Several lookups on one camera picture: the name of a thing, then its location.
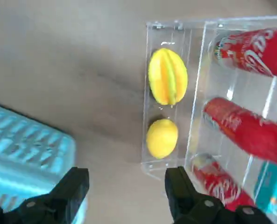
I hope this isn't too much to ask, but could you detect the yellow star fruit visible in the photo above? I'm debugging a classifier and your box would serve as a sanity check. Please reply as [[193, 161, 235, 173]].
[[148, 48, 189, 108]]

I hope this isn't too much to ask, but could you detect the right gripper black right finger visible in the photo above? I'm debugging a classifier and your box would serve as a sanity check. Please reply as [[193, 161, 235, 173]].
[[165, 166, 273, 224]]

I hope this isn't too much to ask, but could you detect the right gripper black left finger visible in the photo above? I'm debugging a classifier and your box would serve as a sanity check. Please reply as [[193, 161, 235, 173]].
[[0, 167, 90, 224]]

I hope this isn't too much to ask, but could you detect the yellow lemon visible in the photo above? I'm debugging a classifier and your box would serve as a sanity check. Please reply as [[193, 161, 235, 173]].
[[145, 118, 179, 161]]

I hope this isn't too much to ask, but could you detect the teal carton box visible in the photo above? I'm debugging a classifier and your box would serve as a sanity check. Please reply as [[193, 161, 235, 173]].
[[255, 161, 277, 221]]

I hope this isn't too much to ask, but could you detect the blue plastic basket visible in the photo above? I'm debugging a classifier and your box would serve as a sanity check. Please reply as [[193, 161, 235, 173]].
[[0, 101, 89, 224]]

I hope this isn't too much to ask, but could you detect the clear acrylic rack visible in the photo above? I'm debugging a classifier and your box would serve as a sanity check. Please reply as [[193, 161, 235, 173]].
[[140, 15, 277, 224]]

